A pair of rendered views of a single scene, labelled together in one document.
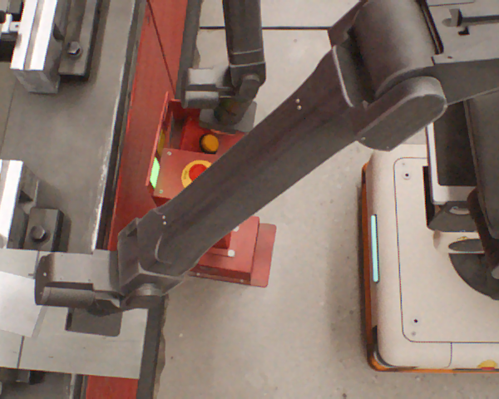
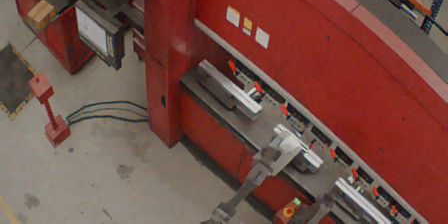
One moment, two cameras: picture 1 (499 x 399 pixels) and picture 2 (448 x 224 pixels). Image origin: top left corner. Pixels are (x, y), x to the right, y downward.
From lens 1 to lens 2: 2.28 m
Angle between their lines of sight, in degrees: 45
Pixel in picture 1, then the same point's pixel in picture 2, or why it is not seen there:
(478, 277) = not seen: outside the picture
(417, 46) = (260, 165)
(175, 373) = (248, 211)
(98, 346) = not seen: hidden behind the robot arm
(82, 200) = (301, 179)
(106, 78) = not seen: hidden behind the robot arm
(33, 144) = (323, 177)
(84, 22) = (343, 203)
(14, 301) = (287, 146)
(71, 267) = (276, 140)
